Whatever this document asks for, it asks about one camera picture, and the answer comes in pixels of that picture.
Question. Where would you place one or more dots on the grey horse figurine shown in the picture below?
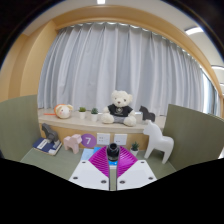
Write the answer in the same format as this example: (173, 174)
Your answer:
(50, 132)

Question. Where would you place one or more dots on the small cream orange plush toy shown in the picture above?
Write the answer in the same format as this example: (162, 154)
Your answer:
(63, 111)

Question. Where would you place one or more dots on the light blue book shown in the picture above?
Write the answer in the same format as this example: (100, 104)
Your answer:
(86, 154)

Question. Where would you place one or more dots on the cream teddy bear black shirt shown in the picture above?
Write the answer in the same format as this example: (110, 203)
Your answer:
(119, 110)

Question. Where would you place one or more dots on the ceiling lights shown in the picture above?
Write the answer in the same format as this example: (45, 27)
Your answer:
(193, 30)

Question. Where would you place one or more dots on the purple round number sign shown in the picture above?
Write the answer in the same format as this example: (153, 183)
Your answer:
(88, 141)

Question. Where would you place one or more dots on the green partition panel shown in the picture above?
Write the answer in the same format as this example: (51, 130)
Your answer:
(18, 130)
(196, 136)

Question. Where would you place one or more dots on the dark blue book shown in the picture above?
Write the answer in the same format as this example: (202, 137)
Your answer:
(45, 146)

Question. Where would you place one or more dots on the white grey curtain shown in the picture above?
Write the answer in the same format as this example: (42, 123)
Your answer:
(116, 60)

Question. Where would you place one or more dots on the small potted plant white pot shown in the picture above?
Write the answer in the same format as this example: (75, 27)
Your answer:
(94, 116)
(134, 151)
(82, 115)

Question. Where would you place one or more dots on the white wall socket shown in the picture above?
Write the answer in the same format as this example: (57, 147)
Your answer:
(103, 139)
(120, 139)

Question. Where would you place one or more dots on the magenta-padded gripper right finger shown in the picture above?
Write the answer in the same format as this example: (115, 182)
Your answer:
(136, 173)

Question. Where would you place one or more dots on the pink horse figurine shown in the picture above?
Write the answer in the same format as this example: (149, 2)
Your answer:
(72, 142)

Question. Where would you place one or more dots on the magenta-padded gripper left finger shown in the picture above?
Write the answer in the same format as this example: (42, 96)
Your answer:
(88, 173)

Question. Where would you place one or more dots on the small dark horse figurine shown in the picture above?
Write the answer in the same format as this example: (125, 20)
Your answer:
(146, 115)

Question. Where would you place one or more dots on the large white horse figurine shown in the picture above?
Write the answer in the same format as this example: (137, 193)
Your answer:
(159, 140)

